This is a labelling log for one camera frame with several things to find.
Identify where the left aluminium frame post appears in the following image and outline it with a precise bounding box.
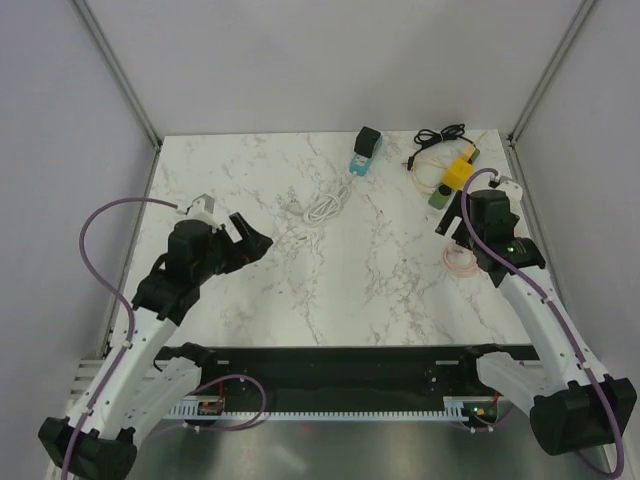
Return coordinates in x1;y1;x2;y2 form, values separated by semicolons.
69;0;162;153

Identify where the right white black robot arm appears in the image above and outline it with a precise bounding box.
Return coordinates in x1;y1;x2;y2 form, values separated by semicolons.
436;189;637;455

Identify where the aluminium frame post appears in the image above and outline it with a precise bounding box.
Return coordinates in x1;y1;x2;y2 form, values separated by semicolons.
506;0;599;148
69;0;162;153

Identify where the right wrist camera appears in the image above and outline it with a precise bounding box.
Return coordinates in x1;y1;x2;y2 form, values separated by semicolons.
489;175;524;203

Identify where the white coiled power cord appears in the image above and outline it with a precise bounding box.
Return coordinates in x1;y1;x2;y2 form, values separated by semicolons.
288;172;357;225

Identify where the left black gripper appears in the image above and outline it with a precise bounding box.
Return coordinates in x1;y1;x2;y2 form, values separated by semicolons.
193;213;271;283

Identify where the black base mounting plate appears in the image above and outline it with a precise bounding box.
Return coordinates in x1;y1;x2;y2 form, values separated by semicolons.
156;343;539;413

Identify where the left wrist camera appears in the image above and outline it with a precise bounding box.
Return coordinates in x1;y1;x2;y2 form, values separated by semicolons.
177;193;219;230

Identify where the green power strip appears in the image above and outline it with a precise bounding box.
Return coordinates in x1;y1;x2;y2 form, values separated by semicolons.
429;145;480;210

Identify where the white slotted cable duct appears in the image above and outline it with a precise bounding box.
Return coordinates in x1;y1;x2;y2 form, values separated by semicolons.
163;396;493;423

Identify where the black cube plug adapter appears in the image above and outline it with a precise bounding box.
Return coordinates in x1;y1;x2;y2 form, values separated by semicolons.
354;126;382;158

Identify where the teal power strip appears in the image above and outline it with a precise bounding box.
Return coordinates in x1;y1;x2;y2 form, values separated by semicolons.
349;139;382;176

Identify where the yellow cube socket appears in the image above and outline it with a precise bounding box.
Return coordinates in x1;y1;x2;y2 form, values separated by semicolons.
441;157;473;191

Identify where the beige thin cable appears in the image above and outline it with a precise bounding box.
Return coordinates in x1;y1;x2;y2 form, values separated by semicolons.
409;130;489;192

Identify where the right aluminium frame post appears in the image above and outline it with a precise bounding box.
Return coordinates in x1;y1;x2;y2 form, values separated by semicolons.
506;0;599;148

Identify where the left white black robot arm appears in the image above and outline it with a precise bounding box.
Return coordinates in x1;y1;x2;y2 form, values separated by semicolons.
38;213;273;479

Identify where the black coiled cable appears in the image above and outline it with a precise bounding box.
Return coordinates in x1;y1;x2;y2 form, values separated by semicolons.
406;123;467;170

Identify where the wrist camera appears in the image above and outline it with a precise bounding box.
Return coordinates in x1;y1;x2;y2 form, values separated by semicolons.
489;175;524;203
177;193;219;230

